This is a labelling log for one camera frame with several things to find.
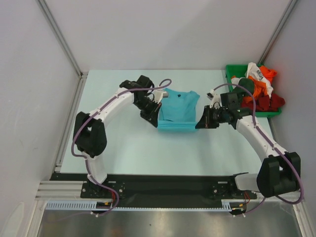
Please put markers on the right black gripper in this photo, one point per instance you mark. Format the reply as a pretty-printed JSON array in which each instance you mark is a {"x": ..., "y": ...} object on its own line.
[{"x": 208, "y": 118}]

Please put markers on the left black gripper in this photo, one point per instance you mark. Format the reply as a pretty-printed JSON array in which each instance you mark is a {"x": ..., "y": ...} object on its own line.
[{"x": 152, "y": 115}]

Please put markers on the light blue t shirt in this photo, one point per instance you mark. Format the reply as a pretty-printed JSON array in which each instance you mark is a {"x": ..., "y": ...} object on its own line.
[{"x": 178, "y": 112}]

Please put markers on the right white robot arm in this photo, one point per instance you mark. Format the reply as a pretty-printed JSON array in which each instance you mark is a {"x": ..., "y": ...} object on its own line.
[{"x": 280, "y": 170}]

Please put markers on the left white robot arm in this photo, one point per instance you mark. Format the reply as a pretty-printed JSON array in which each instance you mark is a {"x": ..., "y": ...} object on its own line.
[{"x": 89, "y": 138}]

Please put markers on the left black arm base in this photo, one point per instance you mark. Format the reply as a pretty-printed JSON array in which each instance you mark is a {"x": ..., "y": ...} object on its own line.
[{"x": 93, "y": 191}]

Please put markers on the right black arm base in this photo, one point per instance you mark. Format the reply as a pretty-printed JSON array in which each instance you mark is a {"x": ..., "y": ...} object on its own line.
[{"x": 226, "y": 190}]

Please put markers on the dark green t shirt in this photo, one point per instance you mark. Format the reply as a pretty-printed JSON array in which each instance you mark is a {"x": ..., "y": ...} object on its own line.
[{"x": 246, "y": 83}]

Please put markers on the red t shirt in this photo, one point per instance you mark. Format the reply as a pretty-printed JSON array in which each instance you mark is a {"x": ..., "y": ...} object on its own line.
[{"x": 264, "y": 103}]

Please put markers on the orange t shirt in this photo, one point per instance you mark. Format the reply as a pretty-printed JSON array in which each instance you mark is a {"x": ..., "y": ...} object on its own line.
[{"x": 269, "y": 73}]

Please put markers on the green plastic bin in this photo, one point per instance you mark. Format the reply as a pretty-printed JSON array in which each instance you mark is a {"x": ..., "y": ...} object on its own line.
[{"x": 239, "y": 71}]

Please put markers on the white printed t shirt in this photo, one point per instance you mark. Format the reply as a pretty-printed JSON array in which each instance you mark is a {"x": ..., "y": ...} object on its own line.
[{"x": 263, "y": 86}]

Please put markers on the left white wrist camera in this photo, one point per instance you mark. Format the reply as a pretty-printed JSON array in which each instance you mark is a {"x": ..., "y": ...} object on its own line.
[{"x": 159, "y": 95}]

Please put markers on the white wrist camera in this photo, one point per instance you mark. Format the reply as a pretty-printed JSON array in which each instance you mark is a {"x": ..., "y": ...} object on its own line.
[
  {"x": 212, "y": 95},
  {"x": 159, "y": 95}
]

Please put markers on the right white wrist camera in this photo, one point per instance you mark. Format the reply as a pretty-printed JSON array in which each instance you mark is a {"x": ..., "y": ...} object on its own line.
[{"x": 212, "y": 95}]

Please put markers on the left aluminium corner post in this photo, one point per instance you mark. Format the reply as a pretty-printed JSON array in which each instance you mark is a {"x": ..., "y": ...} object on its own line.
[{"x": 47, "y": 13}]

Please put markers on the aluminium corner post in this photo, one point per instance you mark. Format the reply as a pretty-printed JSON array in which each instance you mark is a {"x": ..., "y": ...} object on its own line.
[
  {"x": 47, "y": 13},
  {"x": 277, "y": 31}
]

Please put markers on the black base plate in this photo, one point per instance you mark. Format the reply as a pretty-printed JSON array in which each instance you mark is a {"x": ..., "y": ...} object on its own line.
[{"x": 150, "y": 201}]

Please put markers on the white cable duct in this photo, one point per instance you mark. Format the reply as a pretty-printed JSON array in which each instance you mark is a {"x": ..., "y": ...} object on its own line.
[{"x": 224, "y": 206}]

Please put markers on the right aluminium corner post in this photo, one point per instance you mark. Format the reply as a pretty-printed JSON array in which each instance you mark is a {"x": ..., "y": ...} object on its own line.
[{"x": 277, "y": 31}]

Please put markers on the aluminium front rail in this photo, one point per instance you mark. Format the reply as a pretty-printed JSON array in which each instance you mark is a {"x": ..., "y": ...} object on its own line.
[{"x": 59, "y": 190}]

